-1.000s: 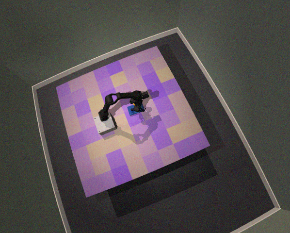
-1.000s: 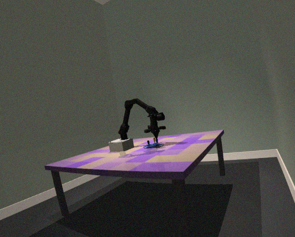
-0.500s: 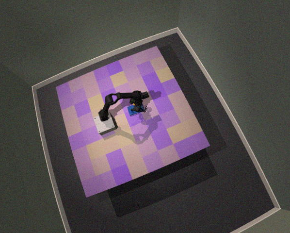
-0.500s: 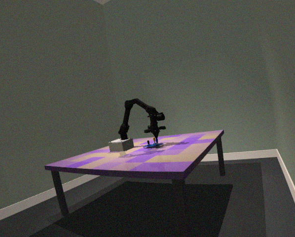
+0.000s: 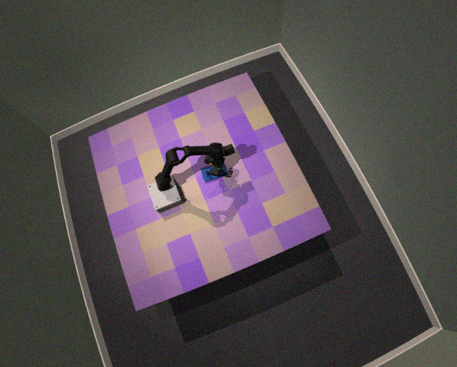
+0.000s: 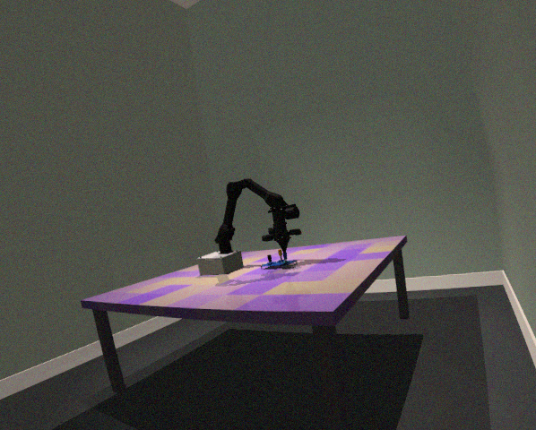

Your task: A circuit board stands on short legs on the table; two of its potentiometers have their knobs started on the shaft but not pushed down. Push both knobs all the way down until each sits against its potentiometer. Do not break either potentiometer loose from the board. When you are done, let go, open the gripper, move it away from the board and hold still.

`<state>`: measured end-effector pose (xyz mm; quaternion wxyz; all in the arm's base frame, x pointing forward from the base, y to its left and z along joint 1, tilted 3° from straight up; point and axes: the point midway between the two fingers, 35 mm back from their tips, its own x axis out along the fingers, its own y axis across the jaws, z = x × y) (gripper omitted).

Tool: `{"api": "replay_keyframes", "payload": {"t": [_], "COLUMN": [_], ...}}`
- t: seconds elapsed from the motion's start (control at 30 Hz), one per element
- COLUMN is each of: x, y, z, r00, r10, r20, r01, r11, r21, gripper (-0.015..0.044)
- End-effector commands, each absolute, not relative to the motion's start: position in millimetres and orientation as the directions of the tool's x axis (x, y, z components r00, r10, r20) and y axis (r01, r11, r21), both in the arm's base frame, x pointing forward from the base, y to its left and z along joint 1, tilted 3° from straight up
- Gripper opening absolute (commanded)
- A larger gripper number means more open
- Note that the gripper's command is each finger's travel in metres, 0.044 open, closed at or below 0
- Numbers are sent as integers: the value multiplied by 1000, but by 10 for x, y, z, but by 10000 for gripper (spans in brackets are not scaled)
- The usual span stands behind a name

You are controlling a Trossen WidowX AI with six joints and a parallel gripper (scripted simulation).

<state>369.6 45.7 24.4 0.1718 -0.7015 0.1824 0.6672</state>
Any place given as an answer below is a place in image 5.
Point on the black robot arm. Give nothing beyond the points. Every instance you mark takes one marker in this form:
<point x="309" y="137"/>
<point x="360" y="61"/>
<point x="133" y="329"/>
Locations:
<point x="213" y="151"/>

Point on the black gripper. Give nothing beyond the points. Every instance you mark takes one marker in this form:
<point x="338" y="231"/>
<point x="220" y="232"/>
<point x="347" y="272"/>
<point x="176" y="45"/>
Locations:
<point x="217" y="164"/>

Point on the blue circuit board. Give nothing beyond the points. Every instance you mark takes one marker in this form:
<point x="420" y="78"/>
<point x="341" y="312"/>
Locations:
<point x="206" y="175"/>

